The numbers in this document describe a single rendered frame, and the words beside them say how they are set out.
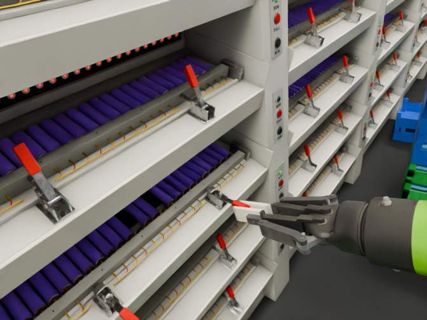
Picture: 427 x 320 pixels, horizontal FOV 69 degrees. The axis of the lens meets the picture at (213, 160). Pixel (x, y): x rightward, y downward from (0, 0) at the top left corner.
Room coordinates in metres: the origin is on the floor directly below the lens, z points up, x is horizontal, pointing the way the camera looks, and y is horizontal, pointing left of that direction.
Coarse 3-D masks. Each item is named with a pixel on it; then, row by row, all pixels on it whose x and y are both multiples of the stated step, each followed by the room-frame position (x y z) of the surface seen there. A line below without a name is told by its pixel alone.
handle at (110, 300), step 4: (108, 296) 0.29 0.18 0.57; (108, 300) 0.29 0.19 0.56; (112, 300) 0.28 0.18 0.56; (112, 304) 0.28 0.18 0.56; (116, 304) 0.28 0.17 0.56; (120, 304) 0.28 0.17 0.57; (116, 308) 0.27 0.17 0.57; (120, 308) 0.27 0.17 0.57; (124, 308) 0.27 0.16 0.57; (120, 312) 0.26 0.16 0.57; (124, 312) 0.26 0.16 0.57; (128, 312) 0.26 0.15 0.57; (120, 316) 0.26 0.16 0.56; (124, 316) 0.25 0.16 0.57; (128, 316) 0.25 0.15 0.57; (132, 316) 0.25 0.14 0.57; (136, 316) 0.25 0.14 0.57
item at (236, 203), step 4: (220, 196) 0.48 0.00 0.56; (224, 196) 0.48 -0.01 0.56; (224, 200) 0.46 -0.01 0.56; (228, 200) 0.46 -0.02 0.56; (232, 200) 0.46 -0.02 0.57; (236, 200) 0.45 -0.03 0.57; (232, 204) 0.45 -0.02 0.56; (236, 204) 0.44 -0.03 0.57; (240, 204) 0.44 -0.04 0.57; (244, 204) 0.44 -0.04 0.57
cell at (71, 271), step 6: (60, 258) 0.35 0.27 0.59; (66, 258) 0.36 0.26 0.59; (60, 264) 0.35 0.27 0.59; (66, 264) 0.34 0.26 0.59; (72, 264) 0.35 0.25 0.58; (66, 270) 0.34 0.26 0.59; (72, 270) 0.33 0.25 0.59; (78, 270) 0.34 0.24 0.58; (72, 276) 0.33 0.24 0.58; (78, 276) 0.33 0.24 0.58; (72, 282) 0.32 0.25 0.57
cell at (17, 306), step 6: (12, 294) 0.30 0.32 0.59; (6, 300) 0.29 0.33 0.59; (12, 300) 0.29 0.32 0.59; (18, 300) 0.29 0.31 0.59; (6, 306) 0.29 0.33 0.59; (12, 306) 0.28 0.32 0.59; (18, 306) 0.28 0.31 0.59; (24, 306) 0.29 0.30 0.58; (12, 312) 0.28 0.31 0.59; (18, 312) 0.27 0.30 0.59; (24, 312) 0.27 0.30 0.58; (18, 318) 0.27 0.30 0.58; (24, 318) 0.27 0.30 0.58
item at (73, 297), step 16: (240, 160) 0.59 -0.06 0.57; (208, 176) 0.53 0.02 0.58; (192, 192) 0.48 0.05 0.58; (176, 208) 0.45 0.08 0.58; (160, 224) 0.41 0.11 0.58; (144, 240) 0.38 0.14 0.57; (112, 256) 0.35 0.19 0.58; (128, 256) 0.36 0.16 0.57; (144, 256) 0.36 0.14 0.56; (96, 272) 0.33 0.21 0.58; (112, 272) 0.33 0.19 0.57; (80, 288) 0.30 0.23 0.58; (64, 304) 0.28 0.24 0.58; (80, 304) 0.29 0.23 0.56
